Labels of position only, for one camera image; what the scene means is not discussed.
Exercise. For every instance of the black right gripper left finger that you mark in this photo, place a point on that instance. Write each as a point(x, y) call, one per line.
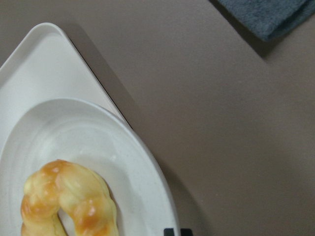
point(168, 232)

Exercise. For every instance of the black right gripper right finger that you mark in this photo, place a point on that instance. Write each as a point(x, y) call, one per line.
point(186, 232)

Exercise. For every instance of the glazed twisted ring donut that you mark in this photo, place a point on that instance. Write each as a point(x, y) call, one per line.
point(78, 191)

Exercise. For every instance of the cream rectangular tray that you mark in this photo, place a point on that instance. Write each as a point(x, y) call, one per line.
point(46, 65)

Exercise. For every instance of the white round plate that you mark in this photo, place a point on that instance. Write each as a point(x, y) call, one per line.
point(89, 135)

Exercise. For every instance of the blue folded towel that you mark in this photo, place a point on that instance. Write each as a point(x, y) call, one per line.
point(265, 20)

